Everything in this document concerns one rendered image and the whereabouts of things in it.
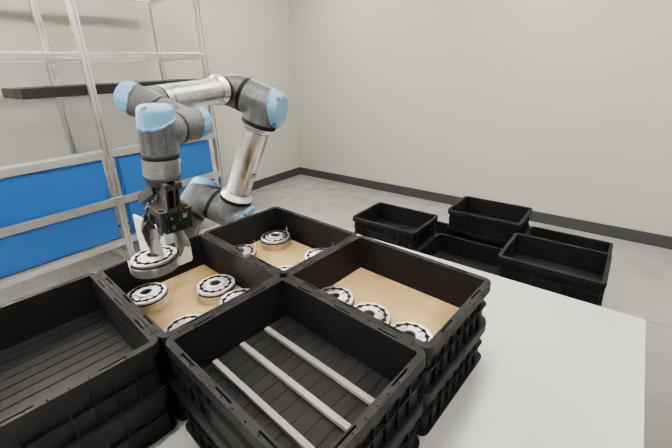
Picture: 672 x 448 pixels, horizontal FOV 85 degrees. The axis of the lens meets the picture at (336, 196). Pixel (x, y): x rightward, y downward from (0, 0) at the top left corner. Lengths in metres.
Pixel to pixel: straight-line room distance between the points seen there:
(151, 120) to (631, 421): 1.15
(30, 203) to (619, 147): 4.07
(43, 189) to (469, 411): 2.52
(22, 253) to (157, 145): 2.11
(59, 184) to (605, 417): 2.75
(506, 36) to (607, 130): 1.11
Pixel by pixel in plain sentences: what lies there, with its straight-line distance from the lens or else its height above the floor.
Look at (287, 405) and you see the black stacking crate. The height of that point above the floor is 0.83.
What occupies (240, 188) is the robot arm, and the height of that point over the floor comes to 1.02.
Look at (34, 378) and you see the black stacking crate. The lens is 1.05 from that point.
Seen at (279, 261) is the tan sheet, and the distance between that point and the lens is 1.21.
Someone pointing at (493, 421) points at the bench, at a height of 0.70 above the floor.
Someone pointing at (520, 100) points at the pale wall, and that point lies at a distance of 3.68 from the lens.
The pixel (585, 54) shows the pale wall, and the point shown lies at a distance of 3.60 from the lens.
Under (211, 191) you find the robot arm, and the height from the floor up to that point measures 1.00.
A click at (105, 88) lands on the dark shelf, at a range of 2.88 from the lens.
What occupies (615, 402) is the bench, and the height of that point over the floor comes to 0.70.
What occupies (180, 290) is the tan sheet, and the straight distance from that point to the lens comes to 1.16.
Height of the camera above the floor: 1.41
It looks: 19 degrees down
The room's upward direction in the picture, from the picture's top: 2 degrees counter-clockwise
